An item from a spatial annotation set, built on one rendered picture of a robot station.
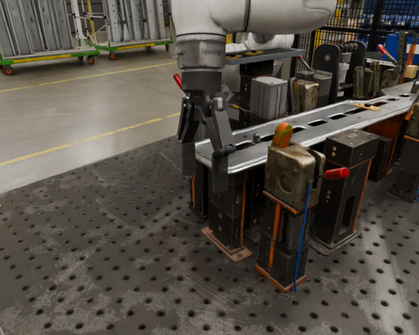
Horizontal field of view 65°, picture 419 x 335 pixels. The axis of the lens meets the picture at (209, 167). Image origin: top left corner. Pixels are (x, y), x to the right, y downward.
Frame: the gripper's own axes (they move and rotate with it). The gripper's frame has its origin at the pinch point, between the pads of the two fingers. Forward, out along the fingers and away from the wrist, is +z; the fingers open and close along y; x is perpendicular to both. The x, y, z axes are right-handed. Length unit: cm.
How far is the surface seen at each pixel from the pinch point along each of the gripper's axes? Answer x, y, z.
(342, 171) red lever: 19.8, 17.0, -2.4
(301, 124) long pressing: 44.3, -19.9, -6.5
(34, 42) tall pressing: -5, -733, -116
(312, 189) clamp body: 22.7, 7.3, 4.1
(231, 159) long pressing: 13.1, -10.1, -0.5
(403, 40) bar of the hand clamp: 117, -37, -37
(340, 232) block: 46, -4, 24
